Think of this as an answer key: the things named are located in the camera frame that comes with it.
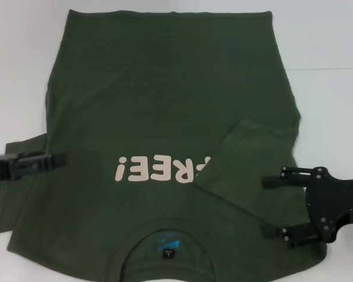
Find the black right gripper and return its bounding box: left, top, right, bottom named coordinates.
left=261, top=166, right=353, bottom=250

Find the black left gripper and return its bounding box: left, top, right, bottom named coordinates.
left=0, top=152, right=68, bottom=182

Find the dark green printed t-shirt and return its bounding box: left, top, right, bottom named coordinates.
left=0, top=9, right=329, bottom=282

